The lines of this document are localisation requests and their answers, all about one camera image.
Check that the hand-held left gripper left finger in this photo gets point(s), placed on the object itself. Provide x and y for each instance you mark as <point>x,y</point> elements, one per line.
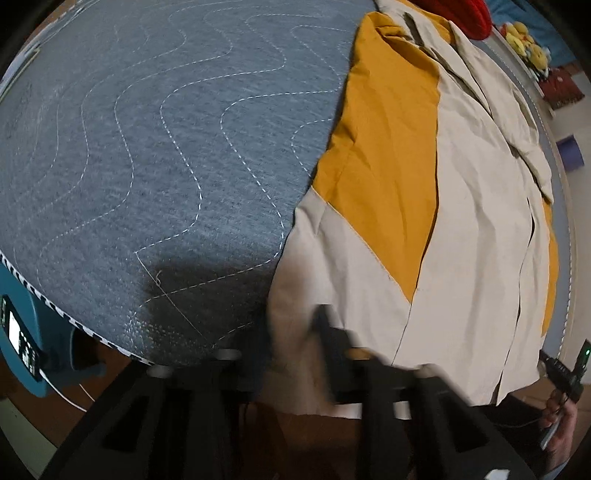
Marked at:
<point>221,383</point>

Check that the teal device with screen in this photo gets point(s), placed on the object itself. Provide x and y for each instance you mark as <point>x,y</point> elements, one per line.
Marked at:
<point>41,337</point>

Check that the red folded blanket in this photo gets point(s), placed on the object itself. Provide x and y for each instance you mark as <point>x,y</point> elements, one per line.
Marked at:
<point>466,16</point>

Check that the grey quilted bed mattress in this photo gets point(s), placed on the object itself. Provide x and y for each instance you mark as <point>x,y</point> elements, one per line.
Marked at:
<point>138,138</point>

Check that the yellow plush toy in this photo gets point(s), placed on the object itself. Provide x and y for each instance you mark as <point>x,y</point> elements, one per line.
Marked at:
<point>521,34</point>
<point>539,56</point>

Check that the person's right hand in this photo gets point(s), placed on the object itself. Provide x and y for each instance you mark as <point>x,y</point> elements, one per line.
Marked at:
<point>565,431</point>

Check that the beige and yellow robe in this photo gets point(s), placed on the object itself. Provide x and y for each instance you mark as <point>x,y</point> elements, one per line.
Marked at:
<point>475,230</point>

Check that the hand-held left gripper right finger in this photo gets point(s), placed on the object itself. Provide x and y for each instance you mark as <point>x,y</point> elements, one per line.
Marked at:
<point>339,360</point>

